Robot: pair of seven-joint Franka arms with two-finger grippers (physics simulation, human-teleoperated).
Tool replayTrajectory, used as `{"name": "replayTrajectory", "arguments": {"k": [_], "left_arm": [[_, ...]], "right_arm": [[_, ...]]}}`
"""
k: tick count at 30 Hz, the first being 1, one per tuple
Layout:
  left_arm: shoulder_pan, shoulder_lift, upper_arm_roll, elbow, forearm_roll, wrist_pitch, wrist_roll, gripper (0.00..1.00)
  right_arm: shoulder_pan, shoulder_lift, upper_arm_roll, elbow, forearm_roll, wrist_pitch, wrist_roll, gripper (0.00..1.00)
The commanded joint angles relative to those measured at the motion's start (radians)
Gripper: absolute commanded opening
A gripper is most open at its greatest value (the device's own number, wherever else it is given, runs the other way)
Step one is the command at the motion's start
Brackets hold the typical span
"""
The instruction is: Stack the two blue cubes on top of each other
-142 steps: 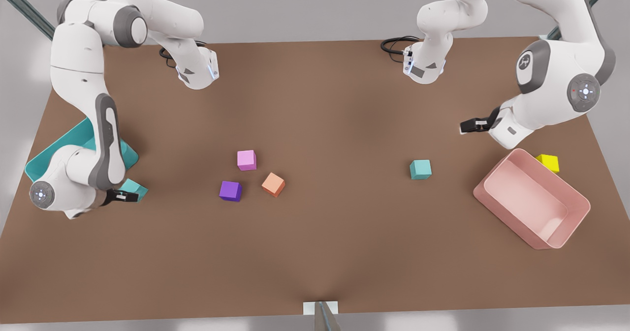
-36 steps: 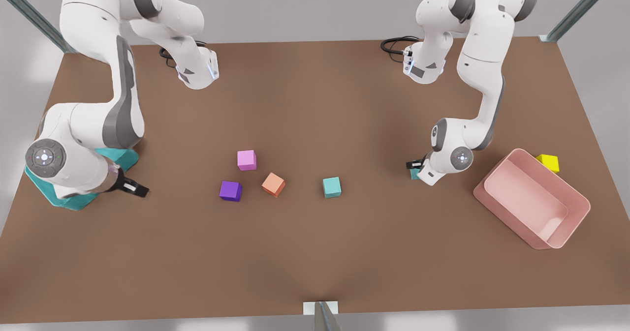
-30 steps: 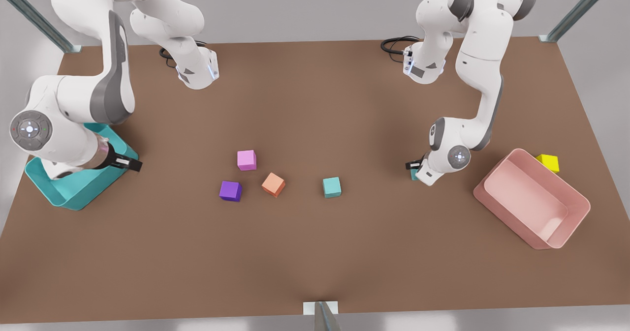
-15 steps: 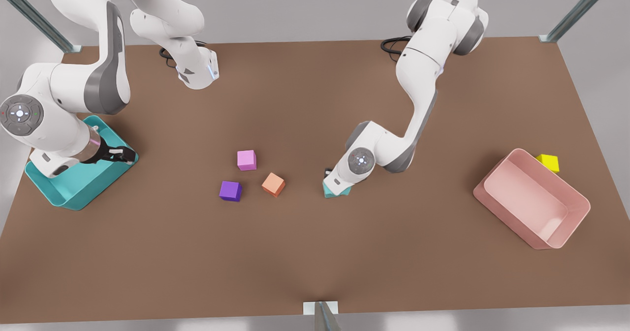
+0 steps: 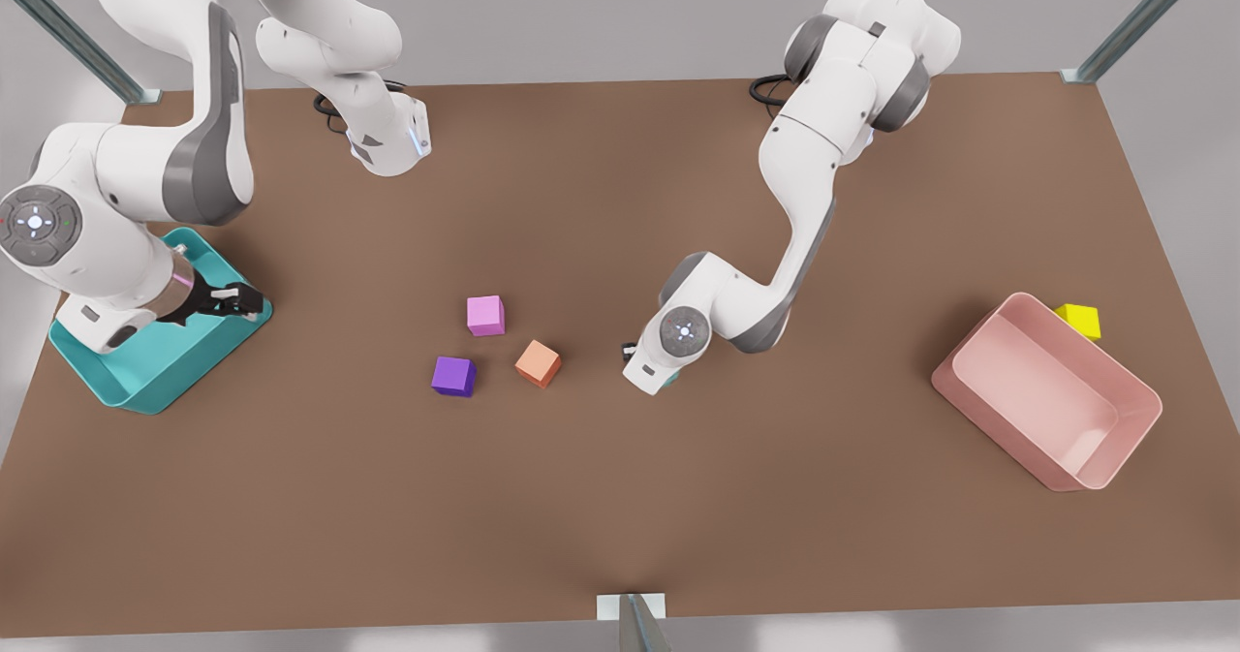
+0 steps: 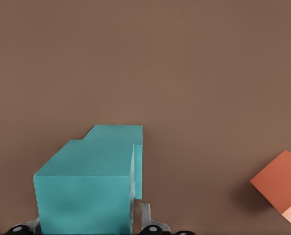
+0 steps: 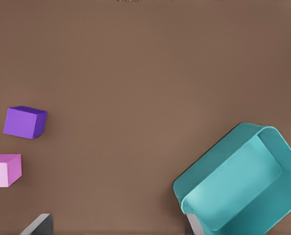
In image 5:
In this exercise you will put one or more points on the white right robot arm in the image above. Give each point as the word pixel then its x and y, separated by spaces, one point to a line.
pixel 116 168

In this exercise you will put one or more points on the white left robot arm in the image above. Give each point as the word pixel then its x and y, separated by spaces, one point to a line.
pixel 809 187

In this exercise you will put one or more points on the teal tray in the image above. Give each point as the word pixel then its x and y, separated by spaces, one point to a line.
pixel 184 357

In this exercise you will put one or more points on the orange cube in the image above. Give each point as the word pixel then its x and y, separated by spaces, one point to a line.
pixel 538 363

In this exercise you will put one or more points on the pink cube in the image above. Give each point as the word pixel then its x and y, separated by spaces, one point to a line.
pixel 485 316

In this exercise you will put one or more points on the purple cube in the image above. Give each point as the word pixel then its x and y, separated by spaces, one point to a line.
pixel 453 377

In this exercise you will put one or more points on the pink bin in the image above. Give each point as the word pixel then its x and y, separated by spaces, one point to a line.
pixel 1051 390

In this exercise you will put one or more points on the yellow cube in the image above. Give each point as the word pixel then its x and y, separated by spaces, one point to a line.
pixel 1081 321

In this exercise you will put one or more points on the silver frame post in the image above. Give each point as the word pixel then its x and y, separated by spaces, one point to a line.
pixel 1133 22
pixel 635 623
pixel 68 27

